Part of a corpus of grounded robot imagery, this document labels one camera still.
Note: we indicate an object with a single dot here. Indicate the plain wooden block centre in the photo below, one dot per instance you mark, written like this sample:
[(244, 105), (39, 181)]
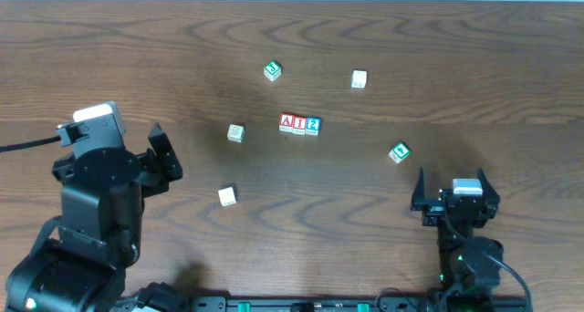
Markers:
[(236, 133)]

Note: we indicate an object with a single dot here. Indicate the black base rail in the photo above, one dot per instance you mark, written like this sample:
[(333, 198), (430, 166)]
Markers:
[(384, 304)]

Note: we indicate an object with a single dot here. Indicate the plain wooden block lower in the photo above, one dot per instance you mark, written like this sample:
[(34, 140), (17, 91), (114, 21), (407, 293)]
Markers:
[(227, 196)]

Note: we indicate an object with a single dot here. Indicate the red letter A block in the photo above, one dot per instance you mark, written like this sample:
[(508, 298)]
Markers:
[(286, 122)]

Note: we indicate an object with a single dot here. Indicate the plain wooden block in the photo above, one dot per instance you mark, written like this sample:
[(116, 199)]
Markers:
[(359, 79), (227, 196), (236, 133)]

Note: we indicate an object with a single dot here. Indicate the green letter J block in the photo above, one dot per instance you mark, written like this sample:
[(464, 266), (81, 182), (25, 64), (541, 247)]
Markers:
[(272, 70)]

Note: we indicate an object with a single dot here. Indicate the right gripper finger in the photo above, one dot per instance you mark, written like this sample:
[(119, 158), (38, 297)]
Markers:
[(489, 193), (418, 196)]

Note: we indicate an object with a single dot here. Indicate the red letter I block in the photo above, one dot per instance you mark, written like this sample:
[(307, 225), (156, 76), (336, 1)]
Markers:
[(299, 125)]

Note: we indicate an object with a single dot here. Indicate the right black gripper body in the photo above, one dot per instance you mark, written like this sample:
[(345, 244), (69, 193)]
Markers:
[(434, 203)]

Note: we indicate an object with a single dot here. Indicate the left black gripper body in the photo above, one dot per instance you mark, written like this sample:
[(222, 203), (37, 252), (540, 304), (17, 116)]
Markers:
[(152, 169)]

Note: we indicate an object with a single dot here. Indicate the blue number 2 block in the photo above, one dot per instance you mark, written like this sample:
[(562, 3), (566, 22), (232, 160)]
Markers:
[(313, 126)]

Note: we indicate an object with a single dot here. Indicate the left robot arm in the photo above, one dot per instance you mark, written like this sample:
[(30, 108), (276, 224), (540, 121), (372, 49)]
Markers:
[(79, 259)]

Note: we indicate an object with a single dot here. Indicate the plain wooden block top right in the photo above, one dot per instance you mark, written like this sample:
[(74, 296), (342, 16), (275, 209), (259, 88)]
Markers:
[(359, 79)]

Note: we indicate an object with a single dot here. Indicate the green number 4 block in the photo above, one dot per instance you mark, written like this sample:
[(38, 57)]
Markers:
[(399, 152)]

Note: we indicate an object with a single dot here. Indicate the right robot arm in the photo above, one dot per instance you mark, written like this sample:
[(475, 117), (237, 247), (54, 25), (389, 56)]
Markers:
[(469, 264)]

